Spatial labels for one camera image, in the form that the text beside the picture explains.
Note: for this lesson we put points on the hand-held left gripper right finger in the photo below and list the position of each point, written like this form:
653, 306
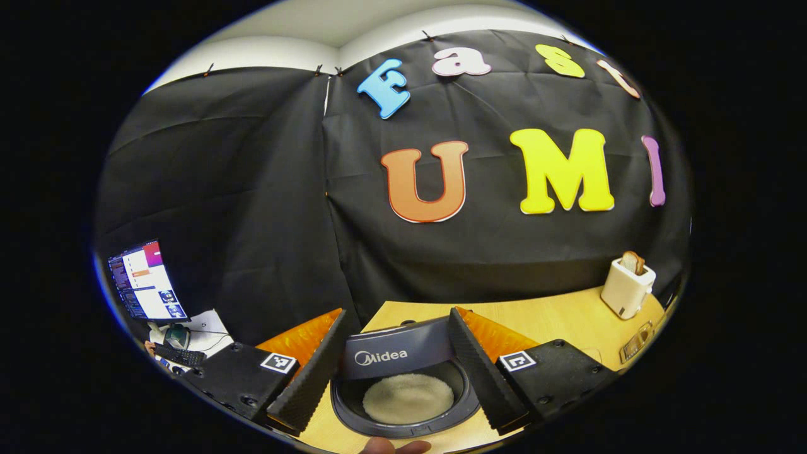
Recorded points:
485, 378

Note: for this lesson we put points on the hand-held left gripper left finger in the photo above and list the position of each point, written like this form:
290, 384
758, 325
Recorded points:
312, 384

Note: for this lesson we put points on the white rice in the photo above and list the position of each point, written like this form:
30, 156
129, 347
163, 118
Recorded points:
406, 397

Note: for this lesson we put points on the silver black rice cooker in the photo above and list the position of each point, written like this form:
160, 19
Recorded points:
403, 337

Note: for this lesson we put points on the white side table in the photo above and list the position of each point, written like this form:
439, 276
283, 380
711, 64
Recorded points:
211, 328

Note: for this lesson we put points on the black keyboard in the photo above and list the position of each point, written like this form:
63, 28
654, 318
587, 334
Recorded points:
179, 355

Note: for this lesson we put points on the small teal desk object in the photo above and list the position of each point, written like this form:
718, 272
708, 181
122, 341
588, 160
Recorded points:
178, 336

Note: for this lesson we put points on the white toaster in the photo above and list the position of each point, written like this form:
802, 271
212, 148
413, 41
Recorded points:
624, 290

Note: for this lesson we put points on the black backdrop cloth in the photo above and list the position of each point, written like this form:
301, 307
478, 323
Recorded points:
265, 221

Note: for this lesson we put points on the toasted bread slice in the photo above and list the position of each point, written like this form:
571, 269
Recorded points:
641, 265
630, 261

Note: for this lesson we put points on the computer monitor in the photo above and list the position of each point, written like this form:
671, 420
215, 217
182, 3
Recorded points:
145, 284

